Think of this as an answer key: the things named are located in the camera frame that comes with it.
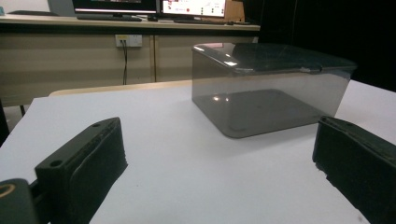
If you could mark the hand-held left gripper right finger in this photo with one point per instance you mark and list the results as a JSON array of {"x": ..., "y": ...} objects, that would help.
[{"x": 358, "y": 168}]

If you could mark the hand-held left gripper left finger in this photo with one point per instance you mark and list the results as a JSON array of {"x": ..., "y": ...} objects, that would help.
[{"x": 81, "y": 174}]

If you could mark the transparent grey plastic box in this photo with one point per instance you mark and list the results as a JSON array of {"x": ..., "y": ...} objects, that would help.
[{"x": 264, "y": 102}]

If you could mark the beige wooden table edge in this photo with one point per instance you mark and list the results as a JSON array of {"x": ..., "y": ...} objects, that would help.
[{"x": 124, "y": 87}]

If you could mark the long wooden desk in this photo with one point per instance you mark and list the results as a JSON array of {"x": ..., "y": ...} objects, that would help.
[{"x": 62, "y": 65}]

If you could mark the black curtain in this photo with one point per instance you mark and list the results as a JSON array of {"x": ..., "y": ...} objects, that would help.
[{"x": 327, "y": 34}]

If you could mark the black keyboard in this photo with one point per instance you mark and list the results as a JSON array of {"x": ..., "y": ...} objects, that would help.
[
  {"x": 202, "y": 21},
  {"x": 109, "y": 18}
]

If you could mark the dark mouse pad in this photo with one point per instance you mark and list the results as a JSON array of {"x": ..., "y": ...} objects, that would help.
[{"x": 31, "y": 13}]

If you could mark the black computer mouse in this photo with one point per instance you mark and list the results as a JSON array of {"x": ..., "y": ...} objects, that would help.
[{"x": 152, "y": 18}]

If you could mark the dark screen monitor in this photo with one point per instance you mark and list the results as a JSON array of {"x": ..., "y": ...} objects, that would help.
[{"x": 115, "y": 4}]

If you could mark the teal tissue box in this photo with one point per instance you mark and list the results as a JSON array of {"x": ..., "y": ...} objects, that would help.
[{"x": 1, "y": 11}]

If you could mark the brown cardboard box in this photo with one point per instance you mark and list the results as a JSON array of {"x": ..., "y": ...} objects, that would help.
[{"x": 235, "y": 11}]

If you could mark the white screen monitor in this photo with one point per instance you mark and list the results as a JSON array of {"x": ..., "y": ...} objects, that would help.
[{"x": 193, "y": 6}]

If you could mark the white wall socket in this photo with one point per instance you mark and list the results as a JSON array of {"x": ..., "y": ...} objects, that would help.
[{"x": 134, "y": 40}]

